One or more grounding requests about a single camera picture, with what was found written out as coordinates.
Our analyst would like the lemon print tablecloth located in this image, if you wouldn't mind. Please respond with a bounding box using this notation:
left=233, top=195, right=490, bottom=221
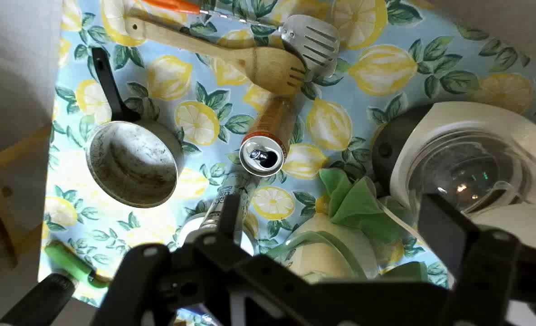
left=41, top=0, right=536, bottom=277

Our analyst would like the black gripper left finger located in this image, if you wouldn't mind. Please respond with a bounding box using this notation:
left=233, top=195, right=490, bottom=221
left=217, top=194, right=242, bottom=242

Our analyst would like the brown soda can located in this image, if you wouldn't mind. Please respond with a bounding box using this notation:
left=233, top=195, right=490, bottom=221
left=239, top=98, right=298, bottom=177

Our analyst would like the wooden slotted spoon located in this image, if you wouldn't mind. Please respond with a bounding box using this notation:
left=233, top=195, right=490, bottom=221
left=125, top=12, right=306, bottom=96

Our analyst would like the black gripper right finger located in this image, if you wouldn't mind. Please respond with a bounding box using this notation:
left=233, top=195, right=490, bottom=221
left=418, top=194, right=480, bottom=282

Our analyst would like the green marker pen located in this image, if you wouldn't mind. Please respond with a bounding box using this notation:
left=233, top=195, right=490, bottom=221
left=43, top=241, right=108, bottom=288

